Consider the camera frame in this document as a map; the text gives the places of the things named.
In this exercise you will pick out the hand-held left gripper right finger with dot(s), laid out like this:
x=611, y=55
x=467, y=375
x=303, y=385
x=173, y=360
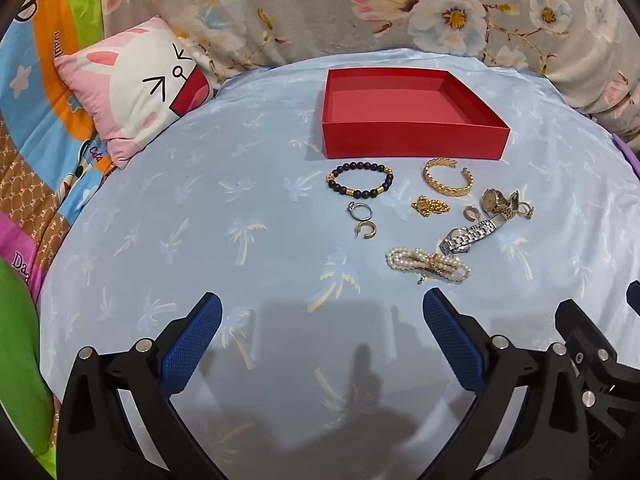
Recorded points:
x=455, y=340

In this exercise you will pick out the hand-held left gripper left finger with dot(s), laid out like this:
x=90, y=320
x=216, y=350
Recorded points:
x=192, y=340

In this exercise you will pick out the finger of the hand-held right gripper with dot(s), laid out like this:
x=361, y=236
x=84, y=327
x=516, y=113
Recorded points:
x=577, y=317
x=634, y=296

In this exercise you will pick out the silver wristwatch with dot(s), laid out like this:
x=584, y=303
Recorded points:
x=456, y=241

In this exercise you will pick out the gold wristwatch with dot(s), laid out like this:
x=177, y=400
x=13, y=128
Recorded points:
x=489, y=200

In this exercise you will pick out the red cardboard box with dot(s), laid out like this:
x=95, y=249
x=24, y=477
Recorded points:
x=415, y=135

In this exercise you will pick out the light blue palm-print cloth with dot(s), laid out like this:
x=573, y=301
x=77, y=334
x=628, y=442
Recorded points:
x=200, y=235

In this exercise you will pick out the gold hoop earring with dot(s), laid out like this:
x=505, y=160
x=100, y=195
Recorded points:
x=372, y=232

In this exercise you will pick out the purple object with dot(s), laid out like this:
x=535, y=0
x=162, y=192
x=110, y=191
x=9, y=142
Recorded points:
x=631, y=157

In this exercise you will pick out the green cloth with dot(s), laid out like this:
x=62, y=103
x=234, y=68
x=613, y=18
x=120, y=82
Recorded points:
x=20, y=350

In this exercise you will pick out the pink bunny pillow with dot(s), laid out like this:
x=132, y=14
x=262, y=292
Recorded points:
x=130, y=105

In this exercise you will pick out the colourful cartoon blanket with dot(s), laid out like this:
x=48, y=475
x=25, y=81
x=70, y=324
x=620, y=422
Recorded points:
x=55, y=125

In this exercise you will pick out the grey floral blanket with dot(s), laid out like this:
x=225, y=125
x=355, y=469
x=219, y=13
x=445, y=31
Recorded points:
x=300, y=10

